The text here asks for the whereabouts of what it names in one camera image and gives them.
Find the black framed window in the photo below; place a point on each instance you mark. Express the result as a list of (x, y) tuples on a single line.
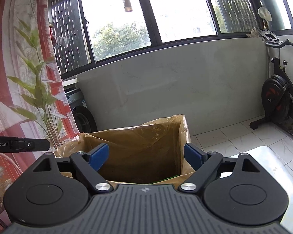
[(185, 9)]

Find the tall green leafy plant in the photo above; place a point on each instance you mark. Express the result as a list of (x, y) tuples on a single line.
[(40, 87)]

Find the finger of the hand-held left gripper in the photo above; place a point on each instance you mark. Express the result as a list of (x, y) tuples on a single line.
[(29, 145)]

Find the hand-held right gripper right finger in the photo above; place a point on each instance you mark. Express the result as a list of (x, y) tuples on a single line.
[(193, 154)]

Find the black exercise bike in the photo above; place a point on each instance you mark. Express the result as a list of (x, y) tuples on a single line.
[(276, 90)]

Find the cardboard box with plastic liner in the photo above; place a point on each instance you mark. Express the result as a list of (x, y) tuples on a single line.
[(136, 136)]

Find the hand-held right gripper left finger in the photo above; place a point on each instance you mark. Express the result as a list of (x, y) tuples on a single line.
[(100, 154)]

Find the printed cardboard box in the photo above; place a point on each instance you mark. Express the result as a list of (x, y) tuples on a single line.
[(141, 168)]

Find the grey washing machine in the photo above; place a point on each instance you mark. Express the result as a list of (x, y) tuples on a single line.
[(83, 119)]

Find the crumpled beige cloth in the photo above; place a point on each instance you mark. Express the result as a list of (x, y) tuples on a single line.
[(253, 33)]

